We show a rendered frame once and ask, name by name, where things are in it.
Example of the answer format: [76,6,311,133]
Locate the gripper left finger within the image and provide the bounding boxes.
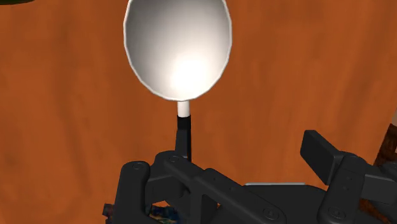
[112,123,288,224]

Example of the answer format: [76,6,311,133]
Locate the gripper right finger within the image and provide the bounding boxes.
[300,129,397,224]

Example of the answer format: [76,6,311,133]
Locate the dark brown wooden post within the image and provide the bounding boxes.
[359,123,397,224]

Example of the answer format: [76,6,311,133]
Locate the blue patterned object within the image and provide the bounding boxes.
[103,202,181,224]

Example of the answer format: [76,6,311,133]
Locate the white spoon with black handle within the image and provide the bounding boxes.
[123,0,233,129]

